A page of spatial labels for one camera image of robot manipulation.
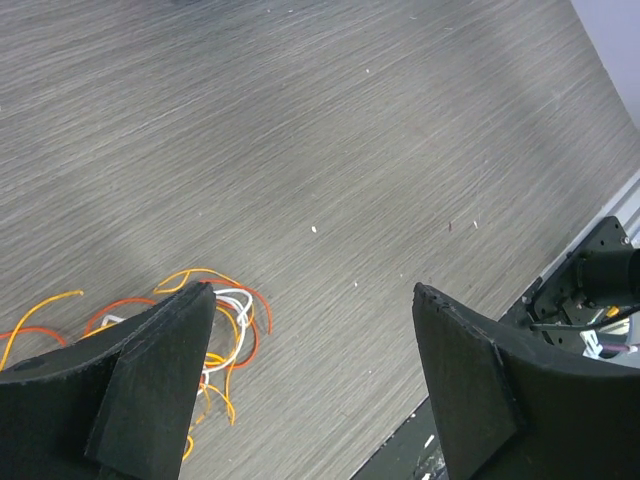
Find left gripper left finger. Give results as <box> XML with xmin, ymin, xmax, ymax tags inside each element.
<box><xmin>1</xmin><ymin>282</ymin><xmax>216</xmax><ymax>479</ymax></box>

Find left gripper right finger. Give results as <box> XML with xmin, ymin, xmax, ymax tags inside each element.
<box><xmin>412</xmin><ymin>284</ymin><xmax>639</xmax><ymax>479</ymax></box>

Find orange yellow wires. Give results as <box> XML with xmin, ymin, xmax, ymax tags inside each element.
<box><xmin>0</xmin><ymin>268</ymin><xmax>274</xmax><ymax>462</ymax></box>

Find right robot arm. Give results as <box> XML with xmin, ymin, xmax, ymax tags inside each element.
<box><xmin>575</xmin><ymin>249</ymin><xmax>639</xmax><ymax>307</ymax></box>

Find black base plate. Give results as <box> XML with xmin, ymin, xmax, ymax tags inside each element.
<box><xmin>356</xmin><ymin>216</ymin><xmax>639</xmax><ymax>479</ymax></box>

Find aluminium frame rail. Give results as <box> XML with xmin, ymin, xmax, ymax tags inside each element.
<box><xmin>540</xmin><ymin>171</ymin><xmax>640</xmax><ymax>280</ymax></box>

